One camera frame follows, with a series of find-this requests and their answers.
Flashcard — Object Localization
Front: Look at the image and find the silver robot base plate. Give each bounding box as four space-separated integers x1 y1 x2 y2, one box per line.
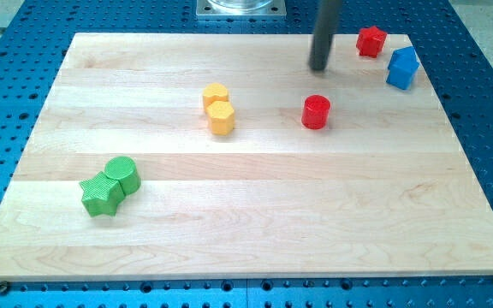
196 0 287 18

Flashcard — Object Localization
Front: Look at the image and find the yellow heart block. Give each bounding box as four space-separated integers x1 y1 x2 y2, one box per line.
202 83 229 111

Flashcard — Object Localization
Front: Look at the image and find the blue house-shaped block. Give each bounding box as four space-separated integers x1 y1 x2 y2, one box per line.
386 46 419 90

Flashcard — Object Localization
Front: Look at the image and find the green cylinder block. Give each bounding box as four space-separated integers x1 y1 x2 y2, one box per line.
104 156 141 195

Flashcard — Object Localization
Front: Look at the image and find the green star block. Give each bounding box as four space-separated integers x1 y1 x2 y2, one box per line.
80 172 125 217

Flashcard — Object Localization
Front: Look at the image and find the blue perforated table plate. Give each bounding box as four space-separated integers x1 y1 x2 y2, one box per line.
0 1 493 307

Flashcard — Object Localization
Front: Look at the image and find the yellow hexagon block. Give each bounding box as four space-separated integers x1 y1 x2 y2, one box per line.
206 101 235 135

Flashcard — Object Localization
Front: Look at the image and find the red cylinder block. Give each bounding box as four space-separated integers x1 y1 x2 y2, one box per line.
301 95 331 130

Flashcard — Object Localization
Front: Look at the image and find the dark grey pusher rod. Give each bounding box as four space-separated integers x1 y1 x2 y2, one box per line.
308 0 342 72

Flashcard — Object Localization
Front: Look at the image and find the red star block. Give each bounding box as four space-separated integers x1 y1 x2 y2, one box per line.
356 26 388 58

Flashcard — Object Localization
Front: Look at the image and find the light wooden board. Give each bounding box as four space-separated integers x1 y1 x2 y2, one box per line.
0 33 493 281

